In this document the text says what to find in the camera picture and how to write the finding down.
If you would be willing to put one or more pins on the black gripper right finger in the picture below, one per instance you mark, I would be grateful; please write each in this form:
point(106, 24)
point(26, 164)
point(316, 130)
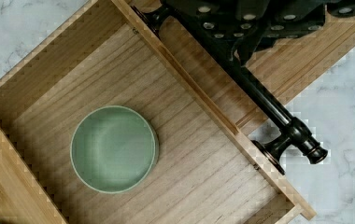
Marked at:
point(275, 19)

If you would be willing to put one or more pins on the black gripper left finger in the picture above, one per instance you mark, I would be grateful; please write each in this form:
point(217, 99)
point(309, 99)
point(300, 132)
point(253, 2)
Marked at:
point(231, 26)

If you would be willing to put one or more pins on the bamboo drawer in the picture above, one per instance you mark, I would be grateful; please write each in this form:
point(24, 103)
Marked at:
point(208, 171)

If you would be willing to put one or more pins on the bamboo drawer cabinet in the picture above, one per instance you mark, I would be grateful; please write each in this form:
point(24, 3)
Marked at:
point(26, 196)

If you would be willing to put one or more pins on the green round bowl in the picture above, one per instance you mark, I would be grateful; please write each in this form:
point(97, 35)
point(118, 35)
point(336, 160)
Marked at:
point(114, 149)

